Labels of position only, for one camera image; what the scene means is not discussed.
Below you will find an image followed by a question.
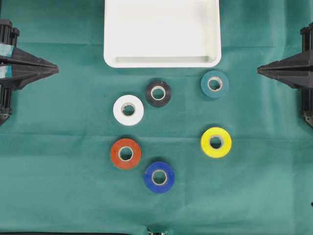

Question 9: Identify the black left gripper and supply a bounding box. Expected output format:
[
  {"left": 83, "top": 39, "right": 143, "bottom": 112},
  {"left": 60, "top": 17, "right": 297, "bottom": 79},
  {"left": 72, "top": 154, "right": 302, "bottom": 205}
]
[{"left": 0, "top": 19, "right": 59, "bottom": 125}]

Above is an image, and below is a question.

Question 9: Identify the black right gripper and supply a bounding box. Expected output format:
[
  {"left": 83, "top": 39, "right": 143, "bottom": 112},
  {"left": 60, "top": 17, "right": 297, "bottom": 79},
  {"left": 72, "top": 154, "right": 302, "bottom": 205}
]
[{"left": 257, "top": 23, "right": 313, "bottom": 127}]

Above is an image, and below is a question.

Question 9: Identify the yellow tape roll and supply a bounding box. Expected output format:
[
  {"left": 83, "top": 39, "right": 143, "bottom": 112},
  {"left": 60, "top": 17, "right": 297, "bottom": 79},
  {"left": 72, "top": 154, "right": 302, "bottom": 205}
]
[{"left": 200, "top": 127, "right": 232, "bottom": 158}]

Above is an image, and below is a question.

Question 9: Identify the black tape roll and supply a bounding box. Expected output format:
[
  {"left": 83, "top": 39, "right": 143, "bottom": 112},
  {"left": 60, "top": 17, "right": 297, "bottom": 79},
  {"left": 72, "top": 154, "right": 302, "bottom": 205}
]
[{"left": 145, "top": 80, "right": 172, "bottom": 108}]

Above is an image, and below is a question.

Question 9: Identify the teal tape roll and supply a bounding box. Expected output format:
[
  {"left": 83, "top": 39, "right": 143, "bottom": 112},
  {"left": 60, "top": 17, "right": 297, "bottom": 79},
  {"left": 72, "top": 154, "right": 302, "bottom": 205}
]
[{"left": 201, "top": 70, "right": 229, "bottom": 98}]

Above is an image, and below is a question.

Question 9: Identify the white tape roll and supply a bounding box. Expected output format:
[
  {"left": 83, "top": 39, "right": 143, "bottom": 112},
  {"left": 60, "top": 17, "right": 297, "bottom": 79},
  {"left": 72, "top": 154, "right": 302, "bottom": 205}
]
[{"left": 112, "top": 94, "right": 144, "bottom": 126}]

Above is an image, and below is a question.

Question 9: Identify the white plastic tray case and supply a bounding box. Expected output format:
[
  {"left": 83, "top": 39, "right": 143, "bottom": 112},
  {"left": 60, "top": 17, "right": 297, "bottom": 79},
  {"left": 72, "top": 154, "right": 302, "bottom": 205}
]
[{"left": 104, "top": 0, "right": 222, "bottom": 68}]

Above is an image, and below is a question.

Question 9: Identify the red tape roll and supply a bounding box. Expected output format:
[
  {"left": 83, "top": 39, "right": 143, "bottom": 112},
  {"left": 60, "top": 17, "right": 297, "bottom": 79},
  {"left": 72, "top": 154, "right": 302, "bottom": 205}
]
[{"left": 111, "top": 138, "right": 141, "bottom": 169}]

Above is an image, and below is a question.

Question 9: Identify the blue tape roll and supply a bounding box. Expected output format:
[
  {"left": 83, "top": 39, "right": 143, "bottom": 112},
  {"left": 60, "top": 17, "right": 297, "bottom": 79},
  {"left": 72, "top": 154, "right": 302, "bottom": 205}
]
[{"left": 143, "top": 162, "right": 175, "bottom": 194}]

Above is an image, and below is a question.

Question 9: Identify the green table cloth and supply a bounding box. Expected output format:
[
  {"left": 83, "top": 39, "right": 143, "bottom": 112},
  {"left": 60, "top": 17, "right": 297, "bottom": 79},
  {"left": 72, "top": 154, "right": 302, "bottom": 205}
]
[{"left": 0, "top": 0, "right": 313, "bottom": 235}]

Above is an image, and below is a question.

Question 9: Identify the black bottom edge clamp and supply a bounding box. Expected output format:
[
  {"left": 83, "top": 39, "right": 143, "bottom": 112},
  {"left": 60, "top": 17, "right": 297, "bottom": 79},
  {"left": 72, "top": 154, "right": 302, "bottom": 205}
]
[{"left": 147, "top": 227, "right": 172, "bottom": 235}]

